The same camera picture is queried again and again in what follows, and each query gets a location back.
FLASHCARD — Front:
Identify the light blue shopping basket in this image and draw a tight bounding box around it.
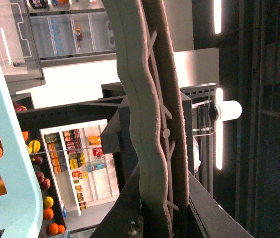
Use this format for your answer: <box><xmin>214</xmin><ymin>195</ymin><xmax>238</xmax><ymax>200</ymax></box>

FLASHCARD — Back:
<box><xmin>0</xmin><ymin>0</ymin><xmax>190</xmax><ymax>238</ymax></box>

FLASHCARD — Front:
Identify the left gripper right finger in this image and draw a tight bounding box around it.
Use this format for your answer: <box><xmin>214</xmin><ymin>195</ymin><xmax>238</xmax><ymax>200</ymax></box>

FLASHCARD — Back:
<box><xmin>189</xmin><ymin>173</ymin><xmax>252</xmax><ymax>238</ymax></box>

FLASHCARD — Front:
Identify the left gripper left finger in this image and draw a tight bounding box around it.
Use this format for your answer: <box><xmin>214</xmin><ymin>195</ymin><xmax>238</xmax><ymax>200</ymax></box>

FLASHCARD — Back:
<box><xmin>91</xmin><ymin>165</ymin><xmax>144</xmax><ymax>238</ymax></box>

